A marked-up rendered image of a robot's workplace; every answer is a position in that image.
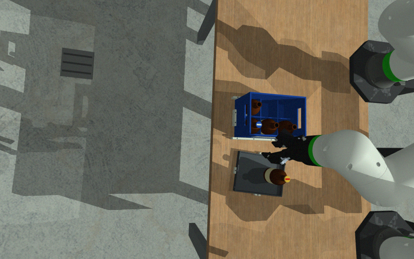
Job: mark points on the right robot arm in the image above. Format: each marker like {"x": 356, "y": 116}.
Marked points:
{"x": 382, "y": 181}

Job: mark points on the brown glass bottle with yellow cap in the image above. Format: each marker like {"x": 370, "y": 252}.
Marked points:
{"x": 275, "y": 176}

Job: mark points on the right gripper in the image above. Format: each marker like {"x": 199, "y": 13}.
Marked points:
{"x": 281, "y": 157}

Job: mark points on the brown glass bottle with blue cap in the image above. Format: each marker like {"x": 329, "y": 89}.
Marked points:
{"x": 255, "y": 125}

